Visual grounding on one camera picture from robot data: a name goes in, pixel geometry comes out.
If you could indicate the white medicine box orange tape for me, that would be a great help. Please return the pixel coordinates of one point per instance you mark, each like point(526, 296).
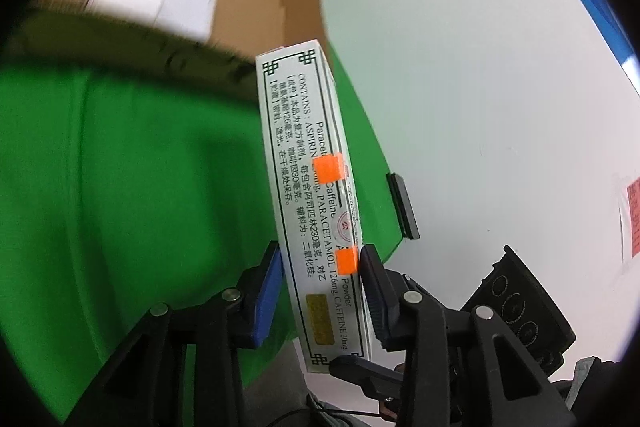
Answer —
point(300, 157)

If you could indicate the red paper sign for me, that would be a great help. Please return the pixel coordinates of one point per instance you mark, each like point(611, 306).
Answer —
point(632, 217)

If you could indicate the white rounded power bank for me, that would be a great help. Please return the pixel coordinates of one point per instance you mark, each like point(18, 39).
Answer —
point(190, 2)

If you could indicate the black flat rectangular object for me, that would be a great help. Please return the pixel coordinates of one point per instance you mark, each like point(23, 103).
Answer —
point(404, 207)

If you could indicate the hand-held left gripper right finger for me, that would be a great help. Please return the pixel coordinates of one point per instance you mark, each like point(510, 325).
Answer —
point(376, 297)

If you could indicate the green tablecloth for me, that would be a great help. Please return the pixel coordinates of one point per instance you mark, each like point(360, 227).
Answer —
point(125, 182)

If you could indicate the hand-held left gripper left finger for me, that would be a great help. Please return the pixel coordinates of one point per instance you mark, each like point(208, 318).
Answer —
point(265, 302)

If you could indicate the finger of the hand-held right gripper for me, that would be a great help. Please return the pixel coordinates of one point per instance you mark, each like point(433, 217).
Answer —
point(370, 377)

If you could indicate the person's dark clothing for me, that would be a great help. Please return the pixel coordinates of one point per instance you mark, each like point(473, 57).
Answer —
point(595, 387)

